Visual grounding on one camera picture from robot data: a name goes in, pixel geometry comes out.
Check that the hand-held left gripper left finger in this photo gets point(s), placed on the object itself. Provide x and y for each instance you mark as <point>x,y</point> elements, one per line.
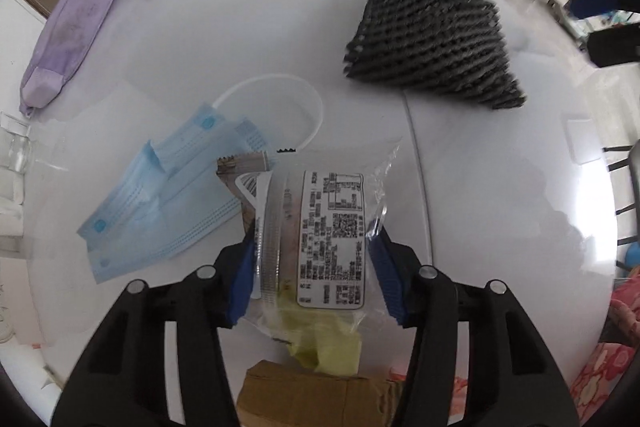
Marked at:
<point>242,277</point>

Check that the purple pencil bag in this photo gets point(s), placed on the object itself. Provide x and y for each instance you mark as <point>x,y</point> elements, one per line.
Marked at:
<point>70,32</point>

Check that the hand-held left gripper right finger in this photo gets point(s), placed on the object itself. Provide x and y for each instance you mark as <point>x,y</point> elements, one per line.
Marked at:
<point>387,277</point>

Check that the blue face mask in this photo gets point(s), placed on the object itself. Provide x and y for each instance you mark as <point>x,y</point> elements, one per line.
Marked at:
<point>165,207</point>

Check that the blue ball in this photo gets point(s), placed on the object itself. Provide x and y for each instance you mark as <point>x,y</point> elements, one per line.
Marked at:
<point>631,257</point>

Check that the red shiny wrapper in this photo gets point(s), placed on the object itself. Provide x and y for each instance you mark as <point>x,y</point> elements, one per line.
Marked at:
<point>397,379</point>

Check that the black foam net sleeve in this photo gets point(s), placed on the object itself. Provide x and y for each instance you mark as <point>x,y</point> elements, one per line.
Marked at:
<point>430,37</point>

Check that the yellow crumpled paper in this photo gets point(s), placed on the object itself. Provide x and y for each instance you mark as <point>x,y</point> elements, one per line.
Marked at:
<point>330,342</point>

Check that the pink floral clothing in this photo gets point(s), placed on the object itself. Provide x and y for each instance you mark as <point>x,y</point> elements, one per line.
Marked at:
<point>607,372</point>

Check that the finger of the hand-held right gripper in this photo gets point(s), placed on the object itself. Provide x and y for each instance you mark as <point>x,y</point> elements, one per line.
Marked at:
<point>615,47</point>
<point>597,3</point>

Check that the brown cardboard piece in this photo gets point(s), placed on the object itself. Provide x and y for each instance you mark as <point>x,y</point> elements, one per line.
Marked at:
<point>310,397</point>

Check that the clear labelled plastic packet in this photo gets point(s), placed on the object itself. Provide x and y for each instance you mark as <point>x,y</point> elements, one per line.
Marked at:
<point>330,232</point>

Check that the black chair legs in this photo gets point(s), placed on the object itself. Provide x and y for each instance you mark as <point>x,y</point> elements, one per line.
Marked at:
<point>622,167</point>

